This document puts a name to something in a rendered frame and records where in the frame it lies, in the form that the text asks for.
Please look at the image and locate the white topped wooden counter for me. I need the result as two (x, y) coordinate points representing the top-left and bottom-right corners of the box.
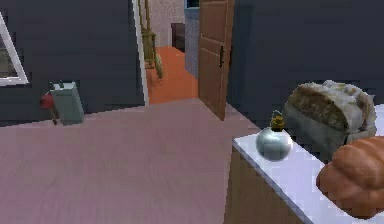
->
(223, 103), (384, 224)

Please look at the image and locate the white framed window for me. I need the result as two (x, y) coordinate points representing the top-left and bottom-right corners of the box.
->
(0, 12), (30, 87)

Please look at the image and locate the crusty brown bread loaf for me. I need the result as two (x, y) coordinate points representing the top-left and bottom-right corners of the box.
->
(282, 79), (378, 163)

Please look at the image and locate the round silver bottle gold cap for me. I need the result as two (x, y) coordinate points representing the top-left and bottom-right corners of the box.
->
(255, 110), (295, 163)

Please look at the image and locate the brown wooden room door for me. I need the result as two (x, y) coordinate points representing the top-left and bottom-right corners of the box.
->
(198, 0), (236, 122)

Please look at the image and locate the dark brown cabinet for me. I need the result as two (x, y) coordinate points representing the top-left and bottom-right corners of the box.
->
(170, 22), (186, 54)

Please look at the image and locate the orange brown bread loaf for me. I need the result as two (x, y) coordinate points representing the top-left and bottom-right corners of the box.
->
(315, 135), (384, 220)

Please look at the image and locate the grey green bin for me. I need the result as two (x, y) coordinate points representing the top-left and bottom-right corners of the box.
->
(49, 80), (85, 126)

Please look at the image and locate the yellow wooden chair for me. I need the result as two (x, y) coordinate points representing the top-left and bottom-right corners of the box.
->
(138, 0), (165, 80)

